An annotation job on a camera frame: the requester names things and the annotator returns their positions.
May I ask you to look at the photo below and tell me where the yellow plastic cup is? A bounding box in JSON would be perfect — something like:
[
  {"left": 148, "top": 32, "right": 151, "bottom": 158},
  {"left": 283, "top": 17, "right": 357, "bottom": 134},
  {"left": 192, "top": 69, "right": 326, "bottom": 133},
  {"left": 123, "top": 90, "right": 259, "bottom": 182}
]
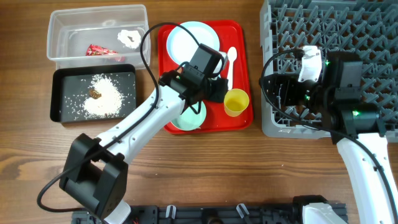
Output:
[{"left": 223, "top": 88, "right": 250, "bottom": 117}]

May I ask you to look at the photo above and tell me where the green bowl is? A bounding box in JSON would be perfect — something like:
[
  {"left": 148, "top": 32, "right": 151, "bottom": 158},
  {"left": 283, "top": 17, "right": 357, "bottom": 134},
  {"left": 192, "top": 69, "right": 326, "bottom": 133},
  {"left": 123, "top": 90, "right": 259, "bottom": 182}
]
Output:
[{"left": 171, "top": 102, "right": 206, "bottom": 131}]

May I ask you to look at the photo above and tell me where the white rice pile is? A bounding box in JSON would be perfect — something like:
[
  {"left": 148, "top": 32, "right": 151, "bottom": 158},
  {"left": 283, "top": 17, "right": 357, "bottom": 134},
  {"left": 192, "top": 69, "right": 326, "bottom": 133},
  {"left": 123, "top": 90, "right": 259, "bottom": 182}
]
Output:
[{"left": 63, "top": 73, "right": 131, "bottom": 119}]

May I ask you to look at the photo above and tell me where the brown food scrap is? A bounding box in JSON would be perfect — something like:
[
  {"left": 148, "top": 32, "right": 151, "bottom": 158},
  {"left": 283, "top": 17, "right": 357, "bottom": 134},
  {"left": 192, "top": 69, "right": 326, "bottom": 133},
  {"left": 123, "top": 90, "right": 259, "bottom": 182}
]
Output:
[{"left": 89, "top": 89, "right": 102, "bottom": 100}]

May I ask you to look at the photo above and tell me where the red snack wrapper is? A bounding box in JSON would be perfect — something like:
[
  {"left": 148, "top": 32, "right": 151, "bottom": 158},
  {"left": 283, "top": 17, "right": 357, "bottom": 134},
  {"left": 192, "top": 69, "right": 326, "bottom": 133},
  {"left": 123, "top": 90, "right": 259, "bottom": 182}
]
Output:
[{"left": 85, "top": 44, "right": 119, "bottom": 56}]

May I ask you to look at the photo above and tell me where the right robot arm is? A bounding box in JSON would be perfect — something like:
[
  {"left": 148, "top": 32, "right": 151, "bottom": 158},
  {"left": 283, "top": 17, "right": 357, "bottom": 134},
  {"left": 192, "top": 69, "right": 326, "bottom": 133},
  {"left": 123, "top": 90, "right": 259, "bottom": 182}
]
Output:
[{"left": 259, "top": 46, "right": 397, "bottom": 223}]

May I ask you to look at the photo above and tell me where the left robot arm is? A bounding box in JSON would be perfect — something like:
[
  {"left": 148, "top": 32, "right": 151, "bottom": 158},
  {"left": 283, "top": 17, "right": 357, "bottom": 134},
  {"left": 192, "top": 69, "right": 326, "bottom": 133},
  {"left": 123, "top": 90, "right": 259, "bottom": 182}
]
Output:
[{"left": 59, "top": 67, "right": 226, "bottom": 223}]

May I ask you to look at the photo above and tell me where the grey dishwasher rack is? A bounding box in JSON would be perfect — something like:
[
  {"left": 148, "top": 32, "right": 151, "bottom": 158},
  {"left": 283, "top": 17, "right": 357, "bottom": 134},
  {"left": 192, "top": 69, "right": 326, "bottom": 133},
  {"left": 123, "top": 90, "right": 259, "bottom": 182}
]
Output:
[{"left": 260, "top": 0, "right": 397, "bottom": 142}]

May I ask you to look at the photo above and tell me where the white plastic spoon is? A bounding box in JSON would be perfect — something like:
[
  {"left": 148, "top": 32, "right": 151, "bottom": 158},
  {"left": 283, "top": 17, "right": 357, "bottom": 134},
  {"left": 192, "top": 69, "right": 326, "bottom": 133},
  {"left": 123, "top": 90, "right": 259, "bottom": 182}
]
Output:
[{"left": 227, "top": 47, "right": 238, "bottom": 90}]

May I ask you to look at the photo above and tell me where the light blue plate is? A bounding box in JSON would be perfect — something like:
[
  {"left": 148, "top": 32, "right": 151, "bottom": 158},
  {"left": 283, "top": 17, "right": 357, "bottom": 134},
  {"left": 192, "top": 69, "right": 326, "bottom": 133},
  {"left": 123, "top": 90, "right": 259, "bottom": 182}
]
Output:
[{"left": 167, "top": 21, "right": 220, "bottom": 65}]

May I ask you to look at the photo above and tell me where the red plastic tray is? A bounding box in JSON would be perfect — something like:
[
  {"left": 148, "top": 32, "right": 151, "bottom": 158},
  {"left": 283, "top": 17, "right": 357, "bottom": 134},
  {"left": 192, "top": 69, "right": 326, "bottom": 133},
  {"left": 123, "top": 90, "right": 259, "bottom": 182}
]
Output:
[{"left": 157, "top": 20, "right": 253, "bottom": 134}]

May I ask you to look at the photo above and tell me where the white crumpled tissue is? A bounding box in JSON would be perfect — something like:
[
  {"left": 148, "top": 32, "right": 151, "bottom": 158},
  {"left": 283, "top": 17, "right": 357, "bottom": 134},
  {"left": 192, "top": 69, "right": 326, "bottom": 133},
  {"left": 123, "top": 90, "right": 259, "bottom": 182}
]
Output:
[{"left": 118, "top": 30, "right": 142, "bottom": 49}]

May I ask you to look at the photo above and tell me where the clear plastic bin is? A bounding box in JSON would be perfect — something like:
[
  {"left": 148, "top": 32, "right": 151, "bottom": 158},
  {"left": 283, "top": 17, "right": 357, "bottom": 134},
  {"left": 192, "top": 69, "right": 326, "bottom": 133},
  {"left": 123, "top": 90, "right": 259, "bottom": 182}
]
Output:
[{"left": 47, "top": 4, "right": 151, "bottom": 70}]

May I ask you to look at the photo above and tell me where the black tray bin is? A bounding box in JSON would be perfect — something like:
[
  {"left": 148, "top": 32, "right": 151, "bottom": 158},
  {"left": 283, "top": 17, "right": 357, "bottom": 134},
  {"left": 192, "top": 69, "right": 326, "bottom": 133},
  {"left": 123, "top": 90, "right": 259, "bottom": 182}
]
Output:
[{"left": 50, "top": 64, "right": 137, "bottom": 123}]

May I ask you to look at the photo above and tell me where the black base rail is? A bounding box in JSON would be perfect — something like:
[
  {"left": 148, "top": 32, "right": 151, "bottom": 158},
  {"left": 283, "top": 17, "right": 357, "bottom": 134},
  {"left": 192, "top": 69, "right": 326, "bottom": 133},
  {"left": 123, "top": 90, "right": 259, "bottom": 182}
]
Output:
[{"left": 71, "top": 195, "right": 348, "bottom": 224}]

